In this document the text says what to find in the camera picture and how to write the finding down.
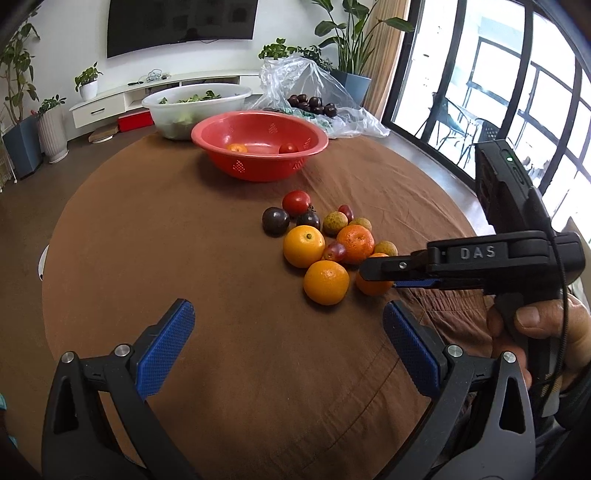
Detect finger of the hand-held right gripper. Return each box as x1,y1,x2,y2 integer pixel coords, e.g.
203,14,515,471
359,249,431,282
392,277,445,289

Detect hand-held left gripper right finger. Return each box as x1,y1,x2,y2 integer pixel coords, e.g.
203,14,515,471
381,299,536,480

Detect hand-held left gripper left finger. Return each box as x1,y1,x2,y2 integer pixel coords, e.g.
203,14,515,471
41,298,204,480

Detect bumpy deep orange mandarin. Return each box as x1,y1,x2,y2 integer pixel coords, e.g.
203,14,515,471
336,224,376,265

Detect red plastic colander basin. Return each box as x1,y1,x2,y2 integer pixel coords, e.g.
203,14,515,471
191,111,329,182

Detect person's right hand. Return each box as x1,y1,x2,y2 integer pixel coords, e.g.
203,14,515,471
486,293,591,388

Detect dark purple tomato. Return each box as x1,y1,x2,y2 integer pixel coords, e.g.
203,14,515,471
295,210,322,232
262,207,291,237

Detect black outdoor chair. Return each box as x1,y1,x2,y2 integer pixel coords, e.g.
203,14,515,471
473,117,502,146
431,92,462,139

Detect person's dark clothing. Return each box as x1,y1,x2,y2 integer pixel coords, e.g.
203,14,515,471
531,369,591,480

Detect green white printed bag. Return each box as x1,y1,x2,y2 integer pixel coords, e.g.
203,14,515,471
288,108,334,131

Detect pile of dark purple tomatoes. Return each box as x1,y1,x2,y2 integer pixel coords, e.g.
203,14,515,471
286,93,339,118

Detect large leafy plant blue pot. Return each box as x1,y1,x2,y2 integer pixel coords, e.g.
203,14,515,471
311,0,416,106

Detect beige curtain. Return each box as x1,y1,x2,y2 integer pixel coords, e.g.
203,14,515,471
365,0,416,121

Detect clear plastic bag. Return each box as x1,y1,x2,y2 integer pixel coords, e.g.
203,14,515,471
252,53,391,139

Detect white plastic basin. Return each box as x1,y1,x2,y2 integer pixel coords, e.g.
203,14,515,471
141,84,253,140

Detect red box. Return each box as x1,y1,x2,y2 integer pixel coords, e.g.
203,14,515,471
117,111,154,133

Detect plant in white ribbed pot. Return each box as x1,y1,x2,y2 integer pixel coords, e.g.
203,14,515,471
36,95,70,164

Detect small bushy green plant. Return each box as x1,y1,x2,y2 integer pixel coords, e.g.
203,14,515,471
259,38,333,70

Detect tall plant in grey pot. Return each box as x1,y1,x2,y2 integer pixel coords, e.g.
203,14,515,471
0,9,43,181

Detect leafy greens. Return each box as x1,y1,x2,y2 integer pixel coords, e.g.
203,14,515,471
157,91,222,106

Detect white television cabinet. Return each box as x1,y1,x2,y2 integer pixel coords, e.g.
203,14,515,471
69,69,262,130

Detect small plant in white pot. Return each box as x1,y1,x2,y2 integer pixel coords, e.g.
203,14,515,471
75,62,103,101

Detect thin black cable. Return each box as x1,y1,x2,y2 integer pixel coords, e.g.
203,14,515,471
531,226,571,393

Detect black window frame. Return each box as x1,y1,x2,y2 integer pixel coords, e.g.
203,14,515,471
383,0,591,241

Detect cables on cabinet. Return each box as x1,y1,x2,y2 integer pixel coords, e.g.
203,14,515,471
127,69,171,86

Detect black wall television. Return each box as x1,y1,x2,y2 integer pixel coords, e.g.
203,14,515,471
107,0,259,59

